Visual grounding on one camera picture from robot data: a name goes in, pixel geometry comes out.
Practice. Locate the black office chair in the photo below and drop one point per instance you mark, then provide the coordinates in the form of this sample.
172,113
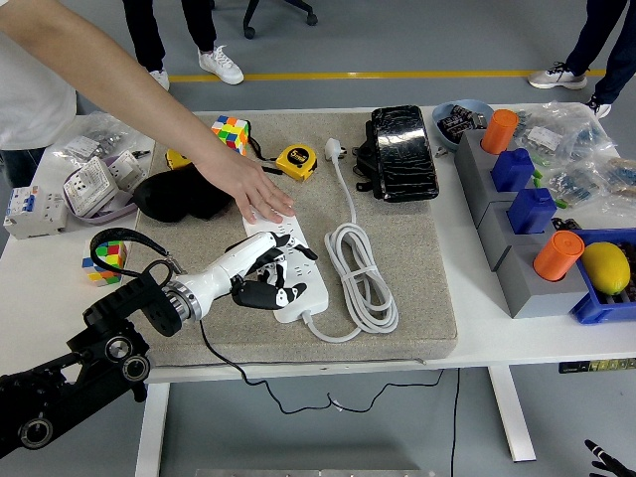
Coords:
298,7

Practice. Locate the purple flat band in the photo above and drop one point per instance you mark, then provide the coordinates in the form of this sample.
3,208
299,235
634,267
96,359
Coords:
114,214

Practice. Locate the blue plastic bin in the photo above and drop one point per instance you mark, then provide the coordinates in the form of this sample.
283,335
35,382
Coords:
596,310

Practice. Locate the large colourful puzzle cube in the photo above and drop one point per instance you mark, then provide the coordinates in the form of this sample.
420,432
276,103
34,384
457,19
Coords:
231,134

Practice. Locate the grey slotted block holder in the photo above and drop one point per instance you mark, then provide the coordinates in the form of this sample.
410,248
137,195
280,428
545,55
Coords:
541,300

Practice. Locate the black glossy cracked case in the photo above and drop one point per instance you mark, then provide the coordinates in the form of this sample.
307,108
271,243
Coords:
405,154

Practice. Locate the person's right forearm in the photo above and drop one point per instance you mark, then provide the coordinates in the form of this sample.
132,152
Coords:
124,79

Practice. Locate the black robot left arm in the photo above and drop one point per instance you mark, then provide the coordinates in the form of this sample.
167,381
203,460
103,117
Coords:
45,387

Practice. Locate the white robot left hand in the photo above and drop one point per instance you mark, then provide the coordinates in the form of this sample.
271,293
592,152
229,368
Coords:
228,270

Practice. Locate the white socket module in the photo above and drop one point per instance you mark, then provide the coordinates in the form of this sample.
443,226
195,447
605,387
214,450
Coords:
126,169
89,186

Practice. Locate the white circuit breaker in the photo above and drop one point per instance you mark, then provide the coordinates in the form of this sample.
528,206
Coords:
30,213

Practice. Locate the orange cylinder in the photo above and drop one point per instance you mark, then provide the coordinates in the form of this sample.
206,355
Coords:
499,130
556,256

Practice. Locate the clear bag metal parts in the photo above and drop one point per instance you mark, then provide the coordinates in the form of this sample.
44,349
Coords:
99,136

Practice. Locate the grey-brown mat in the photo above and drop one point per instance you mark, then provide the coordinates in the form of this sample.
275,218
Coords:
397,273

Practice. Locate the person's right hand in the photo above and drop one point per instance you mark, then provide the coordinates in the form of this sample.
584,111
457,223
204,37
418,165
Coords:
248,189

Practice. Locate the black cloth pouch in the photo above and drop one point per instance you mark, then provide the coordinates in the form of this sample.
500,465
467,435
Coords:
164,196

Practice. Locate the clear bag brown parts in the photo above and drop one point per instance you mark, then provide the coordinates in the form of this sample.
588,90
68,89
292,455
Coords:
621,176

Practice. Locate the small metal clip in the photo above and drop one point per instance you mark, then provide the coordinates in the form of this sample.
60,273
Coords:
441,151

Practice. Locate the small colourful puzzle cube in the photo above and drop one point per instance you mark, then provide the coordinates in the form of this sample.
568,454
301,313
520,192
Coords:
99,273

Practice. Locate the black electronic parts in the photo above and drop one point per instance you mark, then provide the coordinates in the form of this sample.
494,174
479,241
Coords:
462,121

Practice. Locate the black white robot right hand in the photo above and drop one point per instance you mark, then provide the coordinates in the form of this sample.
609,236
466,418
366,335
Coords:
606,459

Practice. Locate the small yellow tape measure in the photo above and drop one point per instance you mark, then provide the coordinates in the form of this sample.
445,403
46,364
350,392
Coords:
176,159

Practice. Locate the person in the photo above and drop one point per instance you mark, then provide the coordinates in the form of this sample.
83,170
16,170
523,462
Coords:
591,45
30,109
218,62

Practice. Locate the white power strip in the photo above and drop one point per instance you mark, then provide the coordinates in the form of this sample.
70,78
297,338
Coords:
318,288

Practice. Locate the blue block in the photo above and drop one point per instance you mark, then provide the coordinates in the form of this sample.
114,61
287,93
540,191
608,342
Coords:
512,171
531,211

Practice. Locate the small screwdriver bit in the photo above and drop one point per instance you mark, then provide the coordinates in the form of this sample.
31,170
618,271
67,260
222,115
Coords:
142,152

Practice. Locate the yellow lemon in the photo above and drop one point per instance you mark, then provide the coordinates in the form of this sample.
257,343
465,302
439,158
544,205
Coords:
606,268

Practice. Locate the light blue bowl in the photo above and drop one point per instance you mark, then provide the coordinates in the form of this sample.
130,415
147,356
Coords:
439,119

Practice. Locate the white table leg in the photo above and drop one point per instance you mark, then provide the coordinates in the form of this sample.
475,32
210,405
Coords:
512,422
151,432

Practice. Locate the black table control panel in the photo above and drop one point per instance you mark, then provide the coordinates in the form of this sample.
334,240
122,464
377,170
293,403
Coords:
571,367

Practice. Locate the clear bag white label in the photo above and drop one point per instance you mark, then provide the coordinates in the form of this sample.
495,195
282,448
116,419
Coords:
561,129

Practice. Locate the clear bag blue parts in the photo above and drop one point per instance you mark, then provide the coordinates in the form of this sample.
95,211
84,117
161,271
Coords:
571,181

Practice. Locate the small green clip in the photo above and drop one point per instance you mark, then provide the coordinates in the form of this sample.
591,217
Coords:
560,203
537,174

